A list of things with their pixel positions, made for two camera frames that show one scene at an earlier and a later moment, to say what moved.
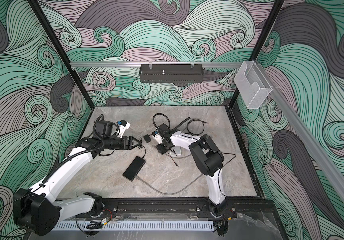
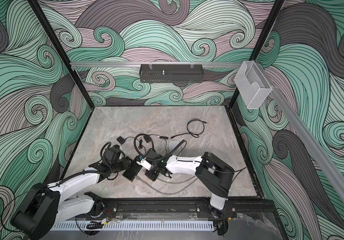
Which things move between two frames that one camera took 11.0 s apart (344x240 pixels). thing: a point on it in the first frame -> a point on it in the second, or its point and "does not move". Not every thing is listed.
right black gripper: (160, 150) -> (147, 174)
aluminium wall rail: (87, 64) does not move
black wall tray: (171, 73) does not move
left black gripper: (128, 146) -> (127, 163)
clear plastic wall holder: (251, 84) does not move
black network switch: (134, 168) does not move
